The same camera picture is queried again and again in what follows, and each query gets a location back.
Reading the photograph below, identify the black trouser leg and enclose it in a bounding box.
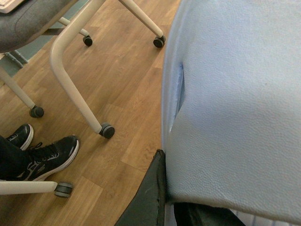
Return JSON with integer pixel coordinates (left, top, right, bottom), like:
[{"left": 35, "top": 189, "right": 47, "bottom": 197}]
[{"left": 0, "top": 136, "right": 31, "bottom": 180}]

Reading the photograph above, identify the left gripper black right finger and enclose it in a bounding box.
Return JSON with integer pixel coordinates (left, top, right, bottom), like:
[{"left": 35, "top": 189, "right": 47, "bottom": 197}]
[{"left": 174, "top": 202, "right": 244, "bottom": 226}]

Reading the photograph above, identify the black sneaker left foot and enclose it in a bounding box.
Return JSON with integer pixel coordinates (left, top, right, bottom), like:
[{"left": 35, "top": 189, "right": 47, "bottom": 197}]
[{"left": 6, "top": 124, "right": 34, "bottom": 151}]

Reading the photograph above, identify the white chair frame with casters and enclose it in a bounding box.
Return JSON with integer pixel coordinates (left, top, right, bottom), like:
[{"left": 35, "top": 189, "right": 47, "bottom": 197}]
[{"left": 0, "top": 0, "right": 166, "bottom": 198}]

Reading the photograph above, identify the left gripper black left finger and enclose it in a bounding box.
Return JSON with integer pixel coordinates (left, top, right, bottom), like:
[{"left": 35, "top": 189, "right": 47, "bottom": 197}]
[{"left": 115, "top": 149, "right": 166, "bottom": 226}]

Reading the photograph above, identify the black sneaker right foot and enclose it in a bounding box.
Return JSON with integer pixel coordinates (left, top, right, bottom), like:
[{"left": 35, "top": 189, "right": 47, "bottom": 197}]
[{"left": 10, "top": 135, "right": 79, "bottom": 181}]

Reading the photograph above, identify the black sneaker foot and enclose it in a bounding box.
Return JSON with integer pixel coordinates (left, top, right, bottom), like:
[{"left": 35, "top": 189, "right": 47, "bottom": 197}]
[
  {"left": 10, "top": 135, "right": 79, "bottom": 181},
  {"left": 6, "top": 124, "right": 34, "bottom": 151}
]

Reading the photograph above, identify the grey chair seat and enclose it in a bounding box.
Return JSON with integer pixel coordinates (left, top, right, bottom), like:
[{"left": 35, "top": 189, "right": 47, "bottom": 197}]
[{"left": 0, "top": 0, "right": 76, "bottom": 53}]

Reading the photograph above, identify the light blue slipper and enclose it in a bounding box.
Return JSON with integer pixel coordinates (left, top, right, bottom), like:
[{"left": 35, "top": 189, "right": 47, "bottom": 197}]
[{"left": 161, "top": 0, "right": 301, "bottom": 226}]

